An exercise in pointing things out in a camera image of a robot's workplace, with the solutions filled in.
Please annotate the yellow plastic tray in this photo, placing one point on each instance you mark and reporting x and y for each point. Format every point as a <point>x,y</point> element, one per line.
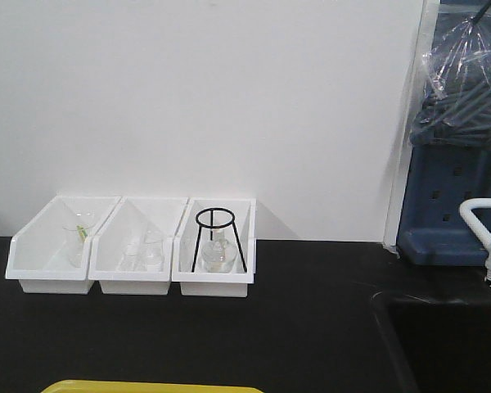
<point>142,387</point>

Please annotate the clear glass flask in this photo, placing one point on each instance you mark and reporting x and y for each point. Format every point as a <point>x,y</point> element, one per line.
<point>218,254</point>

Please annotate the right white storage bin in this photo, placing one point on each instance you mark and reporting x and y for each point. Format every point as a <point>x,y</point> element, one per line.
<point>200,283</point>

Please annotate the white storage bin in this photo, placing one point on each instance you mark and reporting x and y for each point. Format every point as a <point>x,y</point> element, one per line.
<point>131,218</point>
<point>200,283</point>
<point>36,256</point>

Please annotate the clear glass beakers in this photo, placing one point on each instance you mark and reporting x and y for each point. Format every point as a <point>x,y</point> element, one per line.
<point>144,253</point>

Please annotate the middle white storage bin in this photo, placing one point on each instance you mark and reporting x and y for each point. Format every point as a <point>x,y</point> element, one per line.
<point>131,218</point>

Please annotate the glass funnel with green label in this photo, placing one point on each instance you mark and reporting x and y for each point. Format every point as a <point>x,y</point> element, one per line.
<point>76,227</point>

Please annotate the blue pegboard drying rack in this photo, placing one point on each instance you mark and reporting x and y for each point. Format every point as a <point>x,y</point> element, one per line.
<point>440,178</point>

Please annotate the left white storage bin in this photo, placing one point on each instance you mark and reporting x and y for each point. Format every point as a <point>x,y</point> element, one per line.
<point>36,256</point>

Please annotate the plastic bag of pegs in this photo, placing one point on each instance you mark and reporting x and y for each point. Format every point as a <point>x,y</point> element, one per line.
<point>456,107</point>

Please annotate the black lab sink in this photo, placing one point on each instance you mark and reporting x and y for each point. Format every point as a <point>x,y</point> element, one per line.
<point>436,345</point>

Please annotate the black wire tripod stand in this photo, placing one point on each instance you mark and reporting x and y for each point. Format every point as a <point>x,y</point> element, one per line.
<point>209,219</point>

